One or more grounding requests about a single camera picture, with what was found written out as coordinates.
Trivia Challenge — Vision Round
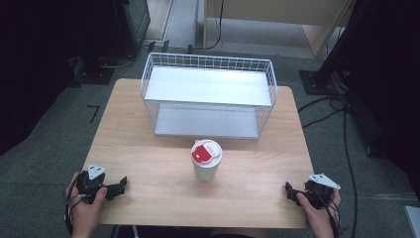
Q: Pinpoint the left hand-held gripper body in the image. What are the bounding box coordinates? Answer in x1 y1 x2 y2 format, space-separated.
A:
76 164 117 204

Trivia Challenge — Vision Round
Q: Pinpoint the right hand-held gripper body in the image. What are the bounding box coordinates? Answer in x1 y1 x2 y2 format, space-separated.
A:
297 173 342 210

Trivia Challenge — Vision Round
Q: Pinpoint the white cup with red lid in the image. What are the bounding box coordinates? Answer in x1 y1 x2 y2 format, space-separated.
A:
190 139 223 182

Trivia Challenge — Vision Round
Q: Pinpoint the white wire shelf rack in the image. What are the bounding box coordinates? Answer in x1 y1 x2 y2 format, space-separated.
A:
140 52 278 141

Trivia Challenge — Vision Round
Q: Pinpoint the person's right hand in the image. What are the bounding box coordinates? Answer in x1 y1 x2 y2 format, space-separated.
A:
295 187 343 238

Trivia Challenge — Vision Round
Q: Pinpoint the person's left hand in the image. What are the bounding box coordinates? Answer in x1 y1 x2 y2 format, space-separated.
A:
64 171 109 238

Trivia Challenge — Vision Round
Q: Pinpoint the white flat panel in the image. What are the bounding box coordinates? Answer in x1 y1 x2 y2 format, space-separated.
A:
402 204 420 238

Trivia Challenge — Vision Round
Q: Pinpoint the dark equipment cabinet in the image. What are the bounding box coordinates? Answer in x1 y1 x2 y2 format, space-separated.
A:
113 0 152 58

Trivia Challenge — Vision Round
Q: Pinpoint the light wooden cabinet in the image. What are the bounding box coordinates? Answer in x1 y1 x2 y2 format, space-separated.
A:
202 0 359 58

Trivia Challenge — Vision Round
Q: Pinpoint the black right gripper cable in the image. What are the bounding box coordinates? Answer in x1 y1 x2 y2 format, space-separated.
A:
311 186 342 238

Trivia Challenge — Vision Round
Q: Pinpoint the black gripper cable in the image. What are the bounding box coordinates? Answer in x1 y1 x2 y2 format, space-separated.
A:
63 192 87 236
311 186 342 238

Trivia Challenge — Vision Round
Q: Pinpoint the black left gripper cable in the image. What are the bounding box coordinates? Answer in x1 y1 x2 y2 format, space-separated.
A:
63 192 87 236

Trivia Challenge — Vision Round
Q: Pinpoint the long black floor cable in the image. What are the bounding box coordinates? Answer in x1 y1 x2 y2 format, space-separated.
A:
342 98 360 238

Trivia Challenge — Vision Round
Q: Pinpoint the black stand with base plate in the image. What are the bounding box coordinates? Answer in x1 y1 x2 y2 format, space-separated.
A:
72 56 116 86
298 0 370 97

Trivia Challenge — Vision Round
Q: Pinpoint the black hanging cable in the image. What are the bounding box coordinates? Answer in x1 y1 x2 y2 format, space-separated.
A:
187 0 226 54

